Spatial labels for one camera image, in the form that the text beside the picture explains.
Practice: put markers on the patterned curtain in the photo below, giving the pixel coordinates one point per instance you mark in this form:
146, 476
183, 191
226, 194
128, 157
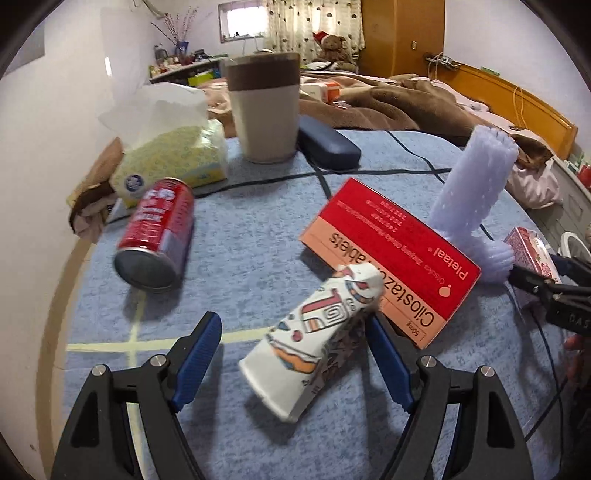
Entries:
314, 21

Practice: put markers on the grey nightstand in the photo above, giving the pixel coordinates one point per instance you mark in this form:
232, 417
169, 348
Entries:
565, 198

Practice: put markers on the dark blue glasses case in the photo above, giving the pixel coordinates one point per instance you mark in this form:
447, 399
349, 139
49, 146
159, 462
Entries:
330, 143

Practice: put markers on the pink quilt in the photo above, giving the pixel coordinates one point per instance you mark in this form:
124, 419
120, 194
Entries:
535, 184

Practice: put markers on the yellow tissue pack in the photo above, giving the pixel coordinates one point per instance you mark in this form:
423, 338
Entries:
180, 157

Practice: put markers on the brown teddy bear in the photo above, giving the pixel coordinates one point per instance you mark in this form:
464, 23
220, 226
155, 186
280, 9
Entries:
334, 50

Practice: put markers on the small window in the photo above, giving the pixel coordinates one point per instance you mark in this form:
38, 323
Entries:
242, 21

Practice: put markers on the small pink box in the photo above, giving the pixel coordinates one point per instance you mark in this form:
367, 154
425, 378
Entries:
531, 249

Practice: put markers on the orange and white box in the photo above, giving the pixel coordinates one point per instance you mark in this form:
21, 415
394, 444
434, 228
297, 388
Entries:
323, 91

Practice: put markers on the printed paper cup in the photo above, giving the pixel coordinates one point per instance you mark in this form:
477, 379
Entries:
300, 346

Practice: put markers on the wooden bed headboard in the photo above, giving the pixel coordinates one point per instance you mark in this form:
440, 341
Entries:
521, 99

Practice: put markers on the dried branches in vase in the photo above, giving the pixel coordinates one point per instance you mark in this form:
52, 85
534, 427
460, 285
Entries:
178, 27

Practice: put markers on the person's right hand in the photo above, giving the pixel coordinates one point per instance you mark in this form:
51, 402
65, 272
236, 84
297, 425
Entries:
582, 364

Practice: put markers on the red jar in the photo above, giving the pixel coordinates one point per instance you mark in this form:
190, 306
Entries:
585, 177

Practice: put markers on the wooden wardrobe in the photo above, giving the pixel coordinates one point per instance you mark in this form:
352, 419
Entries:
401, 37

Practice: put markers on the white power strip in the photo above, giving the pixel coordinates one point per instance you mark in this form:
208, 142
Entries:
439, 60

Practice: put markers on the lavender bristle brush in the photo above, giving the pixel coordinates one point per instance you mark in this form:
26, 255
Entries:
475, 184

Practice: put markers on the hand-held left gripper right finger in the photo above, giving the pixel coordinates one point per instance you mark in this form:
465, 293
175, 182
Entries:
390, 367

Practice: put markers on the red drink can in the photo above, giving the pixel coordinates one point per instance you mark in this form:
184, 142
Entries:
159, 226

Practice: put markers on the red and pink medicine box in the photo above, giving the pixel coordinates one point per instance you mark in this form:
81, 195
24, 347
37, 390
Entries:
397, 258

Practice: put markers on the brown cloth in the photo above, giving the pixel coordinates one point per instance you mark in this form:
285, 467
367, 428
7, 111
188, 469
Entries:
90, 198

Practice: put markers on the cluttered desk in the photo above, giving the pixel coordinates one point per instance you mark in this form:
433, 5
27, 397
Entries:
189, 71

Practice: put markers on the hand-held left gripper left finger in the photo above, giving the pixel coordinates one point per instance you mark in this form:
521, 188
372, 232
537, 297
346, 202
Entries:
198, 357

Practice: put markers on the white round trash bin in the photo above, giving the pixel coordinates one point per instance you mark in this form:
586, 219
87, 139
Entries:
575, 240

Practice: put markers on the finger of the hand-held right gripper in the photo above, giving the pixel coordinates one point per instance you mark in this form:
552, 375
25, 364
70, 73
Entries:
575, 271
531, 282

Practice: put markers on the brown blanket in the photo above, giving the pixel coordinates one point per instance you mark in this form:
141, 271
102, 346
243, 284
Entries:
406, 106

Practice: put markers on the beige cup with brown band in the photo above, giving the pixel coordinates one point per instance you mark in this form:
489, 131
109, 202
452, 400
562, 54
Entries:
265, 106

